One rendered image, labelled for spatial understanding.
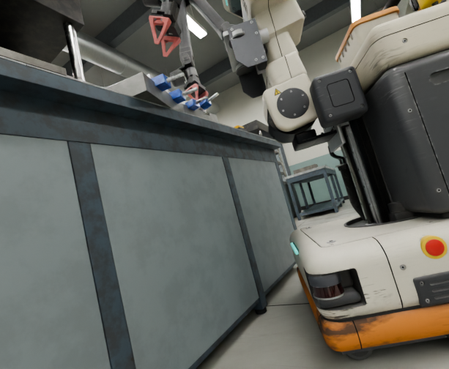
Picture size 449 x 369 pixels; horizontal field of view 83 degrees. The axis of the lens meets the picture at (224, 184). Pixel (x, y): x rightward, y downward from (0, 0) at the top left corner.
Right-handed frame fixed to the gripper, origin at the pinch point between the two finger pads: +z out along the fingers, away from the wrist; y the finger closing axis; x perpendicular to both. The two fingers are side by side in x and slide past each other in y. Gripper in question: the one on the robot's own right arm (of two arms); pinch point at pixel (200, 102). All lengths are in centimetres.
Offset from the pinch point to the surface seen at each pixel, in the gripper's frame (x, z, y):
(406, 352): 36, 103, 1
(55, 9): -55, -91, 34
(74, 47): -61, -76, 21
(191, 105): 2.9, 9.5, 12.1
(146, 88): 10, 25, 43
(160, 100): 7.4, 23.4, 35.5
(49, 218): -5, 57, 60
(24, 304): -7, 71, 63
